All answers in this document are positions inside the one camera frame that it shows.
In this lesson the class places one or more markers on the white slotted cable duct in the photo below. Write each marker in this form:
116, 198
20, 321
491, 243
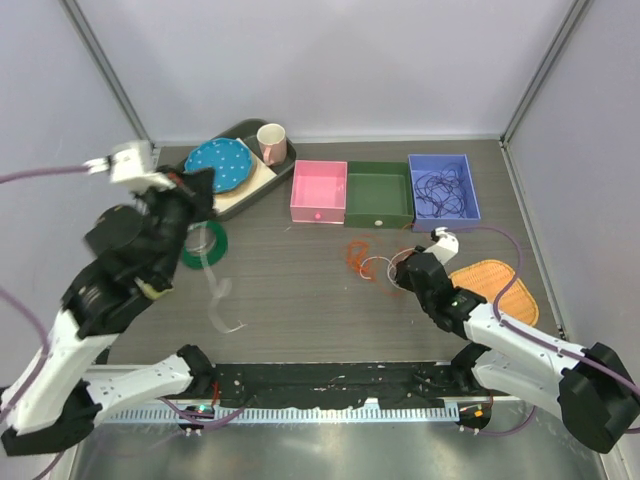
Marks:
370, 412

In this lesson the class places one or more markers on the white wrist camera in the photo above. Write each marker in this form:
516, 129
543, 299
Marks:
131, 165
445, 245

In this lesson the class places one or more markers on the beige square board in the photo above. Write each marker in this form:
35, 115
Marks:
260, 176

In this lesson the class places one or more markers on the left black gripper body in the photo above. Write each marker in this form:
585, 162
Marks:
175, 210

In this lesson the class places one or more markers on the pink mug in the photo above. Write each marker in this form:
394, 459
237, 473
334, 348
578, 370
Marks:
272, 141

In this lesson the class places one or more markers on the blue plastic box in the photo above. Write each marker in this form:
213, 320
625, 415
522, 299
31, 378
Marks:
443, 192

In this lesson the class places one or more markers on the green plastic box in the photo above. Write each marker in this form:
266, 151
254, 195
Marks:
379, 195

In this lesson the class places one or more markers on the dark green serving tray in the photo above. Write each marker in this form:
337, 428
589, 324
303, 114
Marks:
246, 130

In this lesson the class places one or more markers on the green tape roll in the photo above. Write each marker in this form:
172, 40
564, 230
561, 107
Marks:
211, 254

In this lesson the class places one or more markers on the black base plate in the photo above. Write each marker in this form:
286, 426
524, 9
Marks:
335, 385

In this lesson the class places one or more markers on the blue dotted plate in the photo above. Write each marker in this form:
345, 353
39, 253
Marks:
229, 158

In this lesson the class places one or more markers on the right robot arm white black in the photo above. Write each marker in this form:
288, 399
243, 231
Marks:
588, 388

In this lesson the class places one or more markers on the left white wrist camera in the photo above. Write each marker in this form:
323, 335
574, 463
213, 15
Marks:
131, 165

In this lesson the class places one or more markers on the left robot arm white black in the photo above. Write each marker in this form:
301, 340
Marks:
51, 407

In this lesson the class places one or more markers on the pink plastic box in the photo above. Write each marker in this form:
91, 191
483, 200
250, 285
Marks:
318, 192

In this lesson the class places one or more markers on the yellow mug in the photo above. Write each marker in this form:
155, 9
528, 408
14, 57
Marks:
151, 292

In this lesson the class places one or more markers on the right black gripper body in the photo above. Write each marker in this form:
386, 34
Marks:
405, 281

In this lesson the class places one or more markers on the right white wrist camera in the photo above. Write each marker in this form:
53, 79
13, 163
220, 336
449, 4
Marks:
445, 245

